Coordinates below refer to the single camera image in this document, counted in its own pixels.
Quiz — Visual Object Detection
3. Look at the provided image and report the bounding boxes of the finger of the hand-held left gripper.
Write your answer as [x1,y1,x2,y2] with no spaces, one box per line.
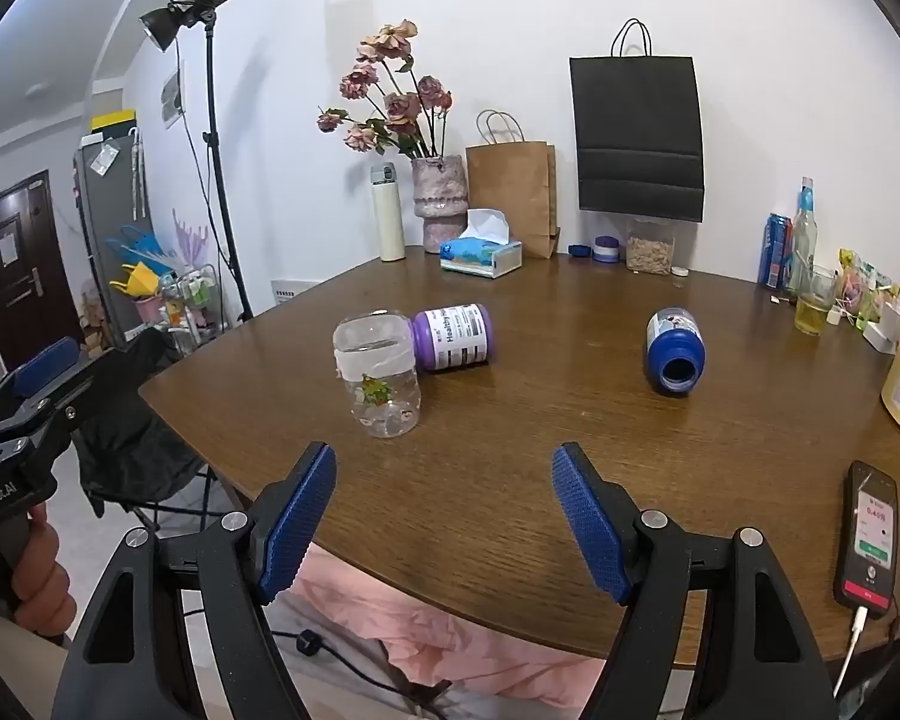
[0,336,95,432]
[0,381,97,470]

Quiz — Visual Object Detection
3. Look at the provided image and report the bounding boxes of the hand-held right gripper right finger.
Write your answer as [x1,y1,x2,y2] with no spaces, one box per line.
[551,441,835,720]

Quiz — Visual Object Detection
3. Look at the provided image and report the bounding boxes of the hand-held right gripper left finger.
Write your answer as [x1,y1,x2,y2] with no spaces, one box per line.
[51,441,338,720]

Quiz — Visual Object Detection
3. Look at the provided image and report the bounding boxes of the person's left forearm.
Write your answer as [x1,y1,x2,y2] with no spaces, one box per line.
[0,604,67,720]

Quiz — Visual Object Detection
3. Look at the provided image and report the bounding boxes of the person's left hand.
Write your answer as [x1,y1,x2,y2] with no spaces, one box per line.
[0,501,74,642]

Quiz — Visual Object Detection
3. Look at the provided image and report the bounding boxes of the dark brown door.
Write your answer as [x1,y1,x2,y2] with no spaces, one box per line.
[0,171,68,391]

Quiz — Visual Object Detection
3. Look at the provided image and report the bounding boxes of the black folding chair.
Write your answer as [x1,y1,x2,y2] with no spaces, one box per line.
[71,328,230,535]

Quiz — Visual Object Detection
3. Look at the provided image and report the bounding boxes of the yellow and blue plastic toys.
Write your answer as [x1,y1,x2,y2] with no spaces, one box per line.
[107,223,177,299]

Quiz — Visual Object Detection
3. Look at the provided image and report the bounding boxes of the clear plastic jar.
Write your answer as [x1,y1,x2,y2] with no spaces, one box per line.
[332,313,423,440]

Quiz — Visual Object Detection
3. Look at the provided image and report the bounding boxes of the grey refrigerator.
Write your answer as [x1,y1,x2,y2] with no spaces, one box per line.
[73,120,158,346]

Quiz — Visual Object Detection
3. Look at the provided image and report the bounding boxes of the pink cloth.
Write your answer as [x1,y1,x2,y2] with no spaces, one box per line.
[270,544,608,713]

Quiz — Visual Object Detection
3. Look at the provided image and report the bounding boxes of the blue plastic bottle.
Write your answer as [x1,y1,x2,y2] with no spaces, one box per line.
[646,307,707,395]

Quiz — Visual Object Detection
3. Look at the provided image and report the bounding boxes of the white bottle with purple cap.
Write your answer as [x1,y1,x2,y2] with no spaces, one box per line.
[411,303,495,372]

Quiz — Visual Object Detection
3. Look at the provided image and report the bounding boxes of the yellow box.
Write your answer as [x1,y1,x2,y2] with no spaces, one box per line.
[90,109,137,137]

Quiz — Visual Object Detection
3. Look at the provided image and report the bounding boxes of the black smartphone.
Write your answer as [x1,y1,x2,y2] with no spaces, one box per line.
[832,460,899,620]

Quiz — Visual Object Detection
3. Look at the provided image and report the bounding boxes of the clear container with grains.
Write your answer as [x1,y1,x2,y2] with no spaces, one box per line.
[625,216,677,275]

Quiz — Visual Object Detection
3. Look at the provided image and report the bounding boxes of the tissue box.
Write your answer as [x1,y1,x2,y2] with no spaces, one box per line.
[439,208,524,280]

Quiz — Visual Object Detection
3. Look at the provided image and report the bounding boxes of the glass of yellow liquid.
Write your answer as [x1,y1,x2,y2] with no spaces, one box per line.
[793,265,839,337]

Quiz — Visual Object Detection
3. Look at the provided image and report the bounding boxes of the white thermos bottle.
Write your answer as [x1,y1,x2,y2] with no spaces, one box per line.
[370,162,407,262]

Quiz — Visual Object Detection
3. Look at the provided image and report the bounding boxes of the blue drink can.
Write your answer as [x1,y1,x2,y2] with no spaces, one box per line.
[758,213,796,290]

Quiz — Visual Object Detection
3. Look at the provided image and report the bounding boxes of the brown paper bag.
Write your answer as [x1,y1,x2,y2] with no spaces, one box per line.
[466,110,560,260]

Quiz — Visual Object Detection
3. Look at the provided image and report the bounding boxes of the white charger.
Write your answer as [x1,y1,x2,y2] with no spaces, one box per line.
[862,289,900,353]

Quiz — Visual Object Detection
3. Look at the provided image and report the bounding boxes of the pink stone vase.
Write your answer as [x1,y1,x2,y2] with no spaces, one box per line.
[411,155,470,254]

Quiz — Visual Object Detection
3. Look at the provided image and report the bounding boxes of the glass bottle with blue label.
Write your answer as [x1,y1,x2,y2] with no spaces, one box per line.
[787,177,819,301]

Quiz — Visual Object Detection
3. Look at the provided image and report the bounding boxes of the colourful snack packets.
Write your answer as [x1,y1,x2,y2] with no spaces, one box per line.
[836,247,900,331]

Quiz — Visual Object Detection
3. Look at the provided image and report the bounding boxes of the black studio light on stand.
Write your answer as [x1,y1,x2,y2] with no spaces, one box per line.
[139,0,256,325]

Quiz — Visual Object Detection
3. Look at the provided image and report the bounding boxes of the black paper bag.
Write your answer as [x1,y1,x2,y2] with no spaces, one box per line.
[568,19,707,224]

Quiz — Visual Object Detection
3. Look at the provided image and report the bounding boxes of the dried pink flowers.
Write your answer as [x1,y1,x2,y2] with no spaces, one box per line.
[316,19,455,160]

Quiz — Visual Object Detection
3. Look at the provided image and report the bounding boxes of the black power cable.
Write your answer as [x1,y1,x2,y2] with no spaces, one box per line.
[270,626,451,700]

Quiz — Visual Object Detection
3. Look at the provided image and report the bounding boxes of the wire storage cart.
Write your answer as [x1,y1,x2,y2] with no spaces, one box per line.
[157,265,230,332]

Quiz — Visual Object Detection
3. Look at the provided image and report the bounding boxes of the white wall socket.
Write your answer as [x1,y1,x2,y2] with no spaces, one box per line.
[271,279,322,305]

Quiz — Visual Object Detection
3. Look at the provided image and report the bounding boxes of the white charging cable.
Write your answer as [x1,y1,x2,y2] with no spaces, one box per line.
[832,604,871,698]

